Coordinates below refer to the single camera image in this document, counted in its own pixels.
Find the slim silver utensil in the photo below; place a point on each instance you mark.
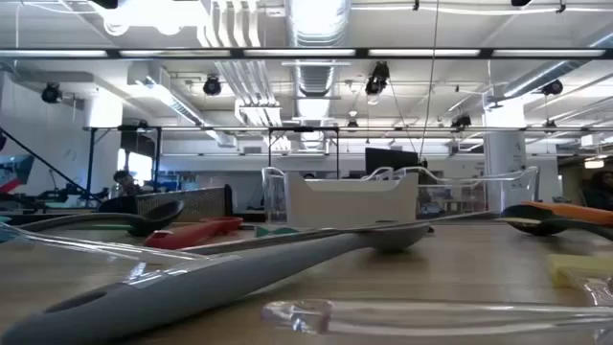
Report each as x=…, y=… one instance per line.
x=268, y=241

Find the red slotted spatula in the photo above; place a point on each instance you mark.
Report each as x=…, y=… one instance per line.
x=191, y=235

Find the black plastic spoon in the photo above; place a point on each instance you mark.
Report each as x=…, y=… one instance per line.
x=158, y=218

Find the grey plastic spoon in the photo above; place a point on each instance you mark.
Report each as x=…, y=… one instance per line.
x=191, y=287

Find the black background robot arm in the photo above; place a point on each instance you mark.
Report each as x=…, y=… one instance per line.
x=57, y=195

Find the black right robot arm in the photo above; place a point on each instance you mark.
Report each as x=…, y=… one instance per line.
x=521, y=2

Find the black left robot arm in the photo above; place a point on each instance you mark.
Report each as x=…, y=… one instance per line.
x=105, y=3

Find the white plastic bin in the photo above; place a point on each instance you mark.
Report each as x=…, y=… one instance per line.
x=349, y=206

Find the black monitor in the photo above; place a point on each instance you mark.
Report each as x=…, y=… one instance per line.
x=390, y=162

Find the black ceiling spotlight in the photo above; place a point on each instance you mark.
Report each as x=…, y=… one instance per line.
x=50, y=92
x=461, y=121
x=377, y=79
x=212, y=85
x=553, y=87

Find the metal box grater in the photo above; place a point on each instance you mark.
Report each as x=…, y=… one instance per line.
x=191, y=203

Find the long ceiling light bar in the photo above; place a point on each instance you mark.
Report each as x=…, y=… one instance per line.
x=361, y=53

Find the person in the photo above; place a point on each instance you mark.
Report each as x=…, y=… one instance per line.
x=125, y=184
x=601, y=194

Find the white column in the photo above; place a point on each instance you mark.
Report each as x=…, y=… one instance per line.
x=503, y=158

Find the yellow sponge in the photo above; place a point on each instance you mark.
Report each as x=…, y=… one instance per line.
x=570, y=270

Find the blue red panel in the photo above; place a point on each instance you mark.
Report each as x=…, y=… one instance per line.
x=16, y=170

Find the black background rig frame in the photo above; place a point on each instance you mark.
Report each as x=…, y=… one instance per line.
x=270, y=153
x=90, y=163

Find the silver ceiling duct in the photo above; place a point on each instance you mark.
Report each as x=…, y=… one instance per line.
x=316, y=29

